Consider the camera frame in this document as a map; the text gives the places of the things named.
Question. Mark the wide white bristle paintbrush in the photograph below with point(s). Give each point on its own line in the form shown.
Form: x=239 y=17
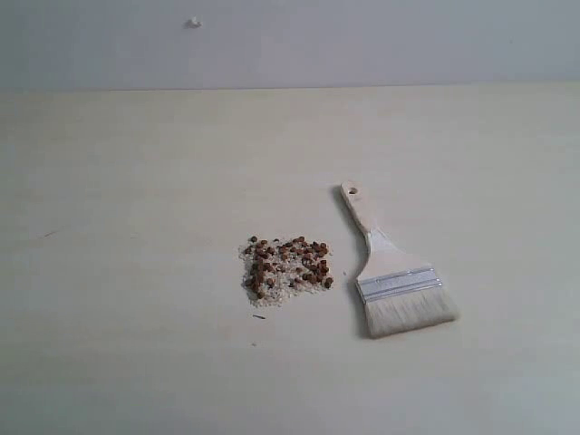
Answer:
x=399 y=291

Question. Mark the small white wall lump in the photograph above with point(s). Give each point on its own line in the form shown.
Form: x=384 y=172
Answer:
x=193 y=23

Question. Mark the brown and white granule pile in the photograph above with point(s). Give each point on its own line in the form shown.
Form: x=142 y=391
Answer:
x=278 y=269

